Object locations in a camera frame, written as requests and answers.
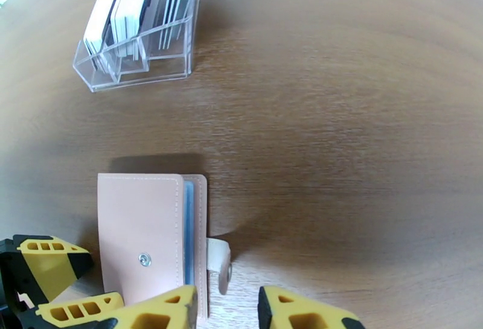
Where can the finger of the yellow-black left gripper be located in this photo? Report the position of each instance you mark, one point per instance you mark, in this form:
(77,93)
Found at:
(49,271)
(113,299)

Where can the light blue plastic card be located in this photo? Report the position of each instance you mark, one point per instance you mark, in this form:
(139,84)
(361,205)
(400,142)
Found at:
(189,226)

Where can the clear acrylic card stand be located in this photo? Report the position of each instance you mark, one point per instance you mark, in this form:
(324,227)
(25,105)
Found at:
(113,82)

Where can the translucent plastic case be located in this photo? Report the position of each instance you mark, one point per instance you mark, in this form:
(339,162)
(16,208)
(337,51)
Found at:
(136,218)

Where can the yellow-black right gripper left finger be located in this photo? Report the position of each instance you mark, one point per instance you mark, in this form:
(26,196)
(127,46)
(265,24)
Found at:
(181,313)

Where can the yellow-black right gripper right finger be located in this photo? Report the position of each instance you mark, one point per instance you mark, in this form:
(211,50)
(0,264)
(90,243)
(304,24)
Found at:
(279,311)

